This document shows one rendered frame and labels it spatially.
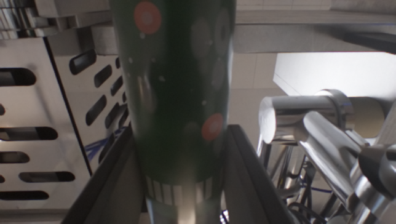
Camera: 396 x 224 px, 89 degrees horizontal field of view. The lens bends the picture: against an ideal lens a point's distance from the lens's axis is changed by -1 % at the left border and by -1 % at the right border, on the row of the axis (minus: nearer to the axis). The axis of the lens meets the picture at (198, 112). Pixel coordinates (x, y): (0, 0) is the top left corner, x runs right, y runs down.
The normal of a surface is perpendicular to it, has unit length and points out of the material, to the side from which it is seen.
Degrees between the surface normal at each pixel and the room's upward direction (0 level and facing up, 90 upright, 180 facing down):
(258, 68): 90
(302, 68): 90
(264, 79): 90
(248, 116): 90
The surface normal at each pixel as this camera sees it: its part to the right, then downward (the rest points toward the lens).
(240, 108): 0.04, 0.47
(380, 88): -1.00, 0.03
